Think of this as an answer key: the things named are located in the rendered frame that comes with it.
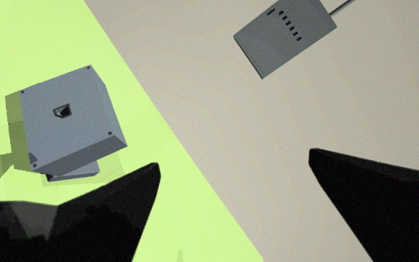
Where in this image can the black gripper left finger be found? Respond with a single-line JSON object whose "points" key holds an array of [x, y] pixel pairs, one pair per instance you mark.
{"points": [[103, 225]]}

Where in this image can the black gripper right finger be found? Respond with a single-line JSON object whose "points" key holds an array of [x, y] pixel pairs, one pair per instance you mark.
{"points": [[378, 201]]}

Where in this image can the grey sloped panel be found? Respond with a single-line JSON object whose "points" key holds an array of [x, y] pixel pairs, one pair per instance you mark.
{"points": [[70, 124]]}

